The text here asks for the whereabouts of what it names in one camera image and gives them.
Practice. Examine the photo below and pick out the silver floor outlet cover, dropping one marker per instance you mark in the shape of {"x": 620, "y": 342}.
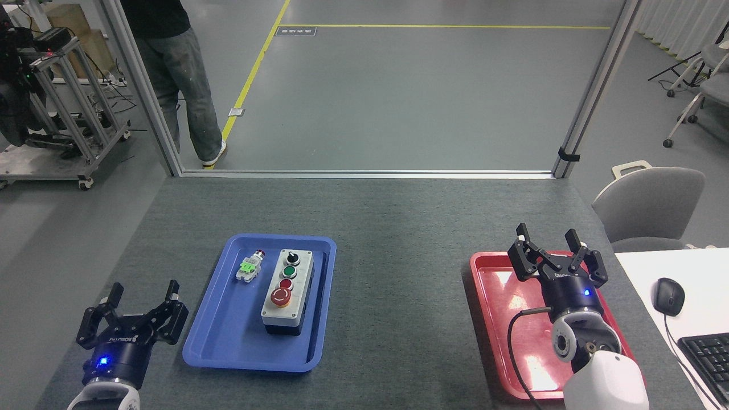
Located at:
{"x": 237, "y": 112}

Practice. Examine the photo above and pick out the brown cardboard box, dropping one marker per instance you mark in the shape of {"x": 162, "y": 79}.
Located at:
{"x": 85, "y": 40}

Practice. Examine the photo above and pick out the person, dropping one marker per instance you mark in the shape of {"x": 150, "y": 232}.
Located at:
{"x": 182, "y": 74}

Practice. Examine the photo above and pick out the small white green push switch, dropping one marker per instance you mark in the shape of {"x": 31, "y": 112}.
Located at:
{"x": 249, "y": 266}

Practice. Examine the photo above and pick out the dark floor sign plate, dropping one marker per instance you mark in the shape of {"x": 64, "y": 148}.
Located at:
{"x": 296, "y": 31}

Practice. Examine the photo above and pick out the black keyboard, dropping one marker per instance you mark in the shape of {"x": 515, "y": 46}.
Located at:
{"x": 709, "y": 364}

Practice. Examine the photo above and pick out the silver table edge rail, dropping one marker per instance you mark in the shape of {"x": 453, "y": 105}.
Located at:
{"x": 370, "y": 174}

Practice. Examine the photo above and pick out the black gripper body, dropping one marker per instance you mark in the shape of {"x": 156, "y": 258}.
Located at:
{"x": 572, "y": 290}
{"x": 117, "y": 361}

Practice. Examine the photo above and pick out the grey control box with buttons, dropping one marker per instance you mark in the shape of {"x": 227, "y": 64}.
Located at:
{"x": 287, "y": 287}

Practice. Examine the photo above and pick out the white desk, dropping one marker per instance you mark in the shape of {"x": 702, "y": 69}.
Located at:
{"x": 703, "y": 285}

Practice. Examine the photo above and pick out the black computer mouse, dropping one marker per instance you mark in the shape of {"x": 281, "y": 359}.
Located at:
{"x": 668, "y": 296}

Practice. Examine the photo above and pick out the aluminium frame cart on wheels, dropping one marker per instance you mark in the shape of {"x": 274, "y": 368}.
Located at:
{"x": 80, "y": 119}

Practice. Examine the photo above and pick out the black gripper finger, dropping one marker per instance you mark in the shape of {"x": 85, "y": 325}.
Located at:
{"x": 94, "y": 322}
{"x": 586, "y": 262}
{"x": 168, "y": 319}
{"x": 527, "y": 259}

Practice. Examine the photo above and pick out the white curtain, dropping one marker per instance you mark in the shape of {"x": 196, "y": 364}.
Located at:
{"x": 683, "y": 23}

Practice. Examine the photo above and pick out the silver frame post with clip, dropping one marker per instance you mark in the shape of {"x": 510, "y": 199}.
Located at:
{"x": 598, "y": 85}

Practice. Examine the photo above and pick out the red plastic tray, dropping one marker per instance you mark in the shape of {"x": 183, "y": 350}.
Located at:
{"x": 501, "y": 319}

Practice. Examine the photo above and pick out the grey shell chair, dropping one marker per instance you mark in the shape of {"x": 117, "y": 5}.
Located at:
{"x": 649, "y": 205}

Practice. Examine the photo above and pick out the blue plastic tray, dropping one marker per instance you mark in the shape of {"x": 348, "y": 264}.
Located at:
{"x": 228, "y": 330}

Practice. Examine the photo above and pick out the grey office chair on wheels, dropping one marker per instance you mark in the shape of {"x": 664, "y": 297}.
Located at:
{"x": 715, "y": 57}
{"x": 715, "y": 91}

